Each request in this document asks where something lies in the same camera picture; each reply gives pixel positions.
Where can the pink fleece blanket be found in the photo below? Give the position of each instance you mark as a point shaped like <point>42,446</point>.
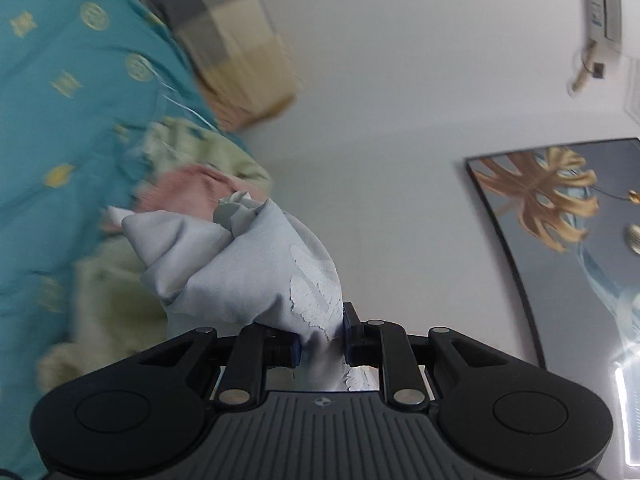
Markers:
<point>194,190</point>

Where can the white wall air conditioner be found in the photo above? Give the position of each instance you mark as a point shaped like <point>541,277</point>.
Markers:
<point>601,42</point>

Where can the framed golden leaf painting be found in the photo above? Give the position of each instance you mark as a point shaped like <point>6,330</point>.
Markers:
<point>567,218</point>

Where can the green fleece blanket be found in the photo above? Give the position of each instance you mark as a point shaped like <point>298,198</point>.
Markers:
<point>114,315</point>

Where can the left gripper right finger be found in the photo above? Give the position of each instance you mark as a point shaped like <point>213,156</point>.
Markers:
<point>396,356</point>

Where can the checkered pillow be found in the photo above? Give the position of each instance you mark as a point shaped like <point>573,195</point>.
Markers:
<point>239,60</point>

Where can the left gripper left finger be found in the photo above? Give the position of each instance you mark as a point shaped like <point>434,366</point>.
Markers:
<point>249,357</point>

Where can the teal patterned bed sheet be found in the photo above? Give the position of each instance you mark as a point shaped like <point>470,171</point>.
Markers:
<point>81,82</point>

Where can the white t-shirt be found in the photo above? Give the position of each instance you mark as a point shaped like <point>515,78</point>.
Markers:
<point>250,262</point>

